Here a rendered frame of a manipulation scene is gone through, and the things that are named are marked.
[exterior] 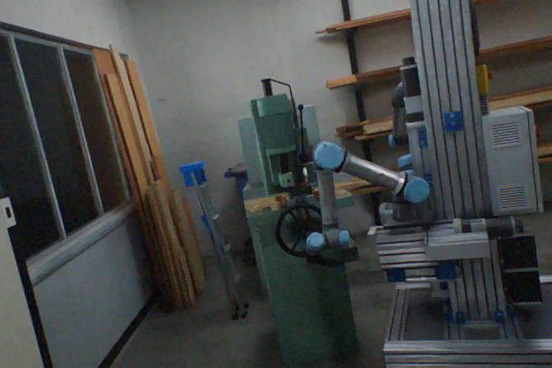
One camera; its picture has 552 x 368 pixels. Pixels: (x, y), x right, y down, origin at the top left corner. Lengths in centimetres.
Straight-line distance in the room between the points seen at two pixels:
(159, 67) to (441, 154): 349
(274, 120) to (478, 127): 104
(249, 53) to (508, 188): 332
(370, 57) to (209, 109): 169
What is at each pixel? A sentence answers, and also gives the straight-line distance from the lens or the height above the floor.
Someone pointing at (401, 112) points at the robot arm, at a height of 129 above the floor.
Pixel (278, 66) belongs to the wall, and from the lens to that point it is 530.
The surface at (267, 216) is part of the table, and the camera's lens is 284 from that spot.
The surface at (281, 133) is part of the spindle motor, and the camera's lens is 287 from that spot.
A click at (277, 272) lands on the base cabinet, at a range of 292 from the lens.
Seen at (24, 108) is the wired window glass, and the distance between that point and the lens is 339.
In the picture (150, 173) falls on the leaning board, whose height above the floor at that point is 108.
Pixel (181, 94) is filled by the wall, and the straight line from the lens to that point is 542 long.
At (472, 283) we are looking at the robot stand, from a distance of 283.
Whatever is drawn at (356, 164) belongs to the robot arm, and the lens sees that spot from 230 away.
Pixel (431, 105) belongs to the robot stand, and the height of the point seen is 132.
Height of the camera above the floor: 147
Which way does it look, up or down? 9 degrees down
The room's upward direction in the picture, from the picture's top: 11 degrees counter-clockwise
